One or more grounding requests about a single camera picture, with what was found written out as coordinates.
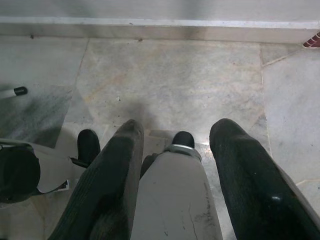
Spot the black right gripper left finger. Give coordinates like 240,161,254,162
46,119,145,240

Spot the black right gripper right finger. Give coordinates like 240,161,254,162
209,118,320,240

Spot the black robot left foot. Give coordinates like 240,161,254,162
76,129,101,168

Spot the black robot foot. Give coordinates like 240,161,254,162
76,129,101,168
171,131,196,151

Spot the black robot right foot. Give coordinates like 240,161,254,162
171,131,196,151

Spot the white table leg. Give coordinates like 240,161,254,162
0,86,28,100

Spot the dark red patterned mat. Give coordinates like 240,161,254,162
302,29,320,48

